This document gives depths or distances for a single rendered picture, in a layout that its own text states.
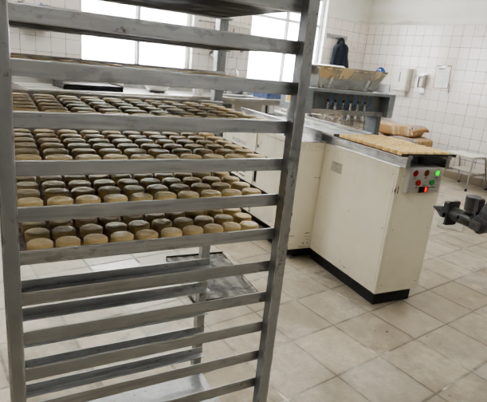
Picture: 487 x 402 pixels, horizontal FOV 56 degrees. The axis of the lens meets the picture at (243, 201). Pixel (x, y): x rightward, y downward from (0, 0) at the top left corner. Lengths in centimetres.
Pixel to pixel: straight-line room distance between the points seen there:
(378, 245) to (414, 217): 26
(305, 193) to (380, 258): 71
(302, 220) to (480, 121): 435
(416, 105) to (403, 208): 499
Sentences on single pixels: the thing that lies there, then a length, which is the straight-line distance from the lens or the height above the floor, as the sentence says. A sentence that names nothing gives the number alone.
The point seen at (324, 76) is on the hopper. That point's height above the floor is 125.
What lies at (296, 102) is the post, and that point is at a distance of 107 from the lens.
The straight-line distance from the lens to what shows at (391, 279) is 282.
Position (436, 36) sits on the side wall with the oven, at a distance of 753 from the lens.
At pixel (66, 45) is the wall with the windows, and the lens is 546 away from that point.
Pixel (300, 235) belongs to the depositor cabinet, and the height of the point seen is 18.
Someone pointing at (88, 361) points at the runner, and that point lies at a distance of 114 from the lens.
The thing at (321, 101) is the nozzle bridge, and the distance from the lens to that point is 310.
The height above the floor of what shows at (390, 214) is 57.
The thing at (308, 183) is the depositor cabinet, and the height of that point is 56.
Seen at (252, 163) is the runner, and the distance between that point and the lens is 107.
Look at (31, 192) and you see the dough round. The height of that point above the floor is 97.
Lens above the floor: 127
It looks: 17 degrees down
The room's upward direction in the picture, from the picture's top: 6 degrees clockwise
